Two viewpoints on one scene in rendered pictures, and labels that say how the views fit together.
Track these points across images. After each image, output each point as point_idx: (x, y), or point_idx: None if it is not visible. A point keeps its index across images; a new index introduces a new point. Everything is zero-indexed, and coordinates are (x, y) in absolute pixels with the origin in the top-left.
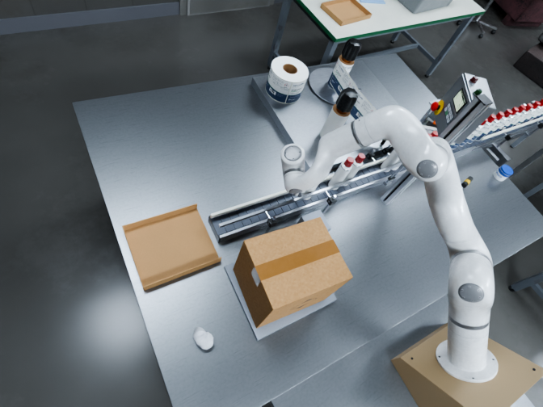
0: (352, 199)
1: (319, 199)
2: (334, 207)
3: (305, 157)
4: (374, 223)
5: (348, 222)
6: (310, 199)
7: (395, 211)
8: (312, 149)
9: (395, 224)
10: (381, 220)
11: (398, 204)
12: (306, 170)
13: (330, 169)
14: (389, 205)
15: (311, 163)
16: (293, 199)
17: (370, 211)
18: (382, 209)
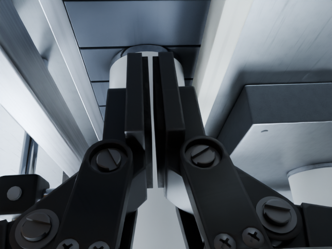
0: (98, 140)
1: (103, 107)
2: (72, 102)
3: (323, 126)
4: (3, 151)
5: (1, 115)
6: (108, 80)
7: (44, 176)
8: (323, 144)
9: (1, 170)
10: (13, 160)
11: (62, 180)
12: (273, 93)
13: (220, 134)
14: (62, 173)
15: (283, 131)
16: (21, 87)
17: (45, 153)
18: (51, 166)
